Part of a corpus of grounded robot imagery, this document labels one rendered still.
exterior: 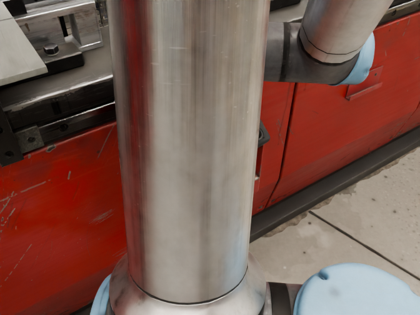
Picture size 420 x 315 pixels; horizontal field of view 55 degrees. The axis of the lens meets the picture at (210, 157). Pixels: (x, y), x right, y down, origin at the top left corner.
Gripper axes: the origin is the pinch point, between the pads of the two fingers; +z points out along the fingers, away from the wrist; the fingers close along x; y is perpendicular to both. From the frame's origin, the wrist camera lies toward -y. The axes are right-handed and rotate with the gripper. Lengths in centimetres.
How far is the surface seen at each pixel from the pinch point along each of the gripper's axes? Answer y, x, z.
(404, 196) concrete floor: -7, -97, 73
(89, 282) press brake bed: 16, 30, 48
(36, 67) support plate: 8.4, 27.3, -26.1
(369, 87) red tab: 14, -71, 19
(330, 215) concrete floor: 3, -63, 74
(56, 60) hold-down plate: 26.3, 20.7, -14.5
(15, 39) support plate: 18.3, 27.3, -25.2
